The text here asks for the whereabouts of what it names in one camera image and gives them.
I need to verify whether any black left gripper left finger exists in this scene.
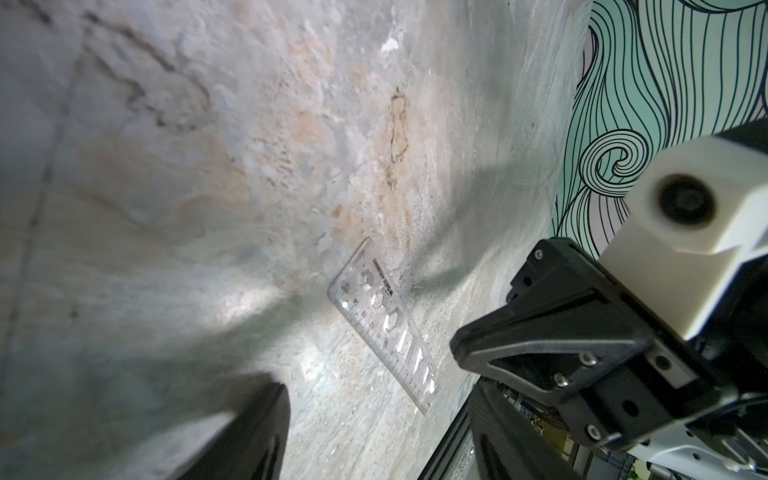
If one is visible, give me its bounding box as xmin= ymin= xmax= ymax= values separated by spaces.
xmin=180 ymin=382 xmax=291 ymax=480

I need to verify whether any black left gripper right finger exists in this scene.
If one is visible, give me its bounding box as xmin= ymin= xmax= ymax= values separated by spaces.
xmin=468 ymin=379 xmax=579 ymax=480

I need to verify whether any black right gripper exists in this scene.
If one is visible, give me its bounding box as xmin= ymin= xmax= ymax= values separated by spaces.
xmin=450 ymin=238 xmax=735 ymax=449

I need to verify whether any clear short straight ruler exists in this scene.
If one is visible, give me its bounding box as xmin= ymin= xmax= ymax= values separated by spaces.
xmin=327 ymin=237 xmax=439 ymax=414

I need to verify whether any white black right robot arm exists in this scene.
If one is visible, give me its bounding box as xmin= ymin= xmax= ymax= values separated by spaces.
xmin=450 ymin=238 xmax=767 ymax=479

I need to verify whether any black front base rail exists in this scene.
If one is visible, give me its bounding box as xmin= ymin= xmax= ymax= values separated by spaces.
xmin=418 ymin=399 xmax=474 ymax=480

